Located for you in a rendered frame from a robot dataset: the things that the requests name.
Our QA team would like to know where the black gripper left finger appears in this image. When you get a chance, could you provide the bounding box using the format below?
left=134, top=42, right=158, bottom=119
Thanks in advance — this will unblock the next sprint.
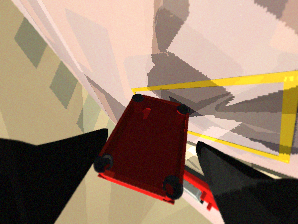
left=0, top=128, right=108, bottom=224

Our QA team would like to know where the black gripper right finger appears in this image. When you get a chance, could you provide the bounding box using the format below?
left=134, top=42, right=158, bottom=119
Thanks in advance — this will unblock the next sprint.
left=196, top=141, right=298, bottom=224

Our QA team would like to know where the red hollow shell with corner bosses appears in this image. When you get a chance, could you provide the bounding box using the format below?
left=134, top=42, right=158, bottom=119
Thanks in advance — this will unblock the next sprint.
left=93, top=94, right=190, bottom=205

